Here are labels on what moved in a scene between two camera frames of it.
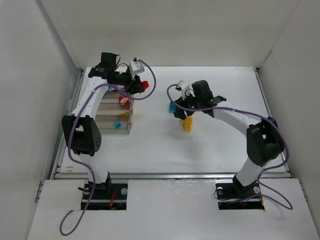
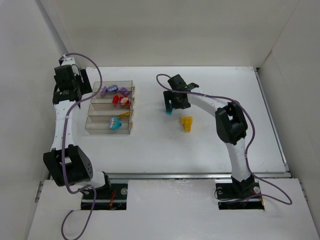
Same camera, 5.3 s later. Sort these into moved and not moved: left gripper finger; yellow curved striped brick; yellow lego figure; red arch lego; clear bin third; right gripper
Moved: right gripper; left gripper finger; red arch lego
Not moved: yellow lego figure; clear bin third; yellow curved striped brick
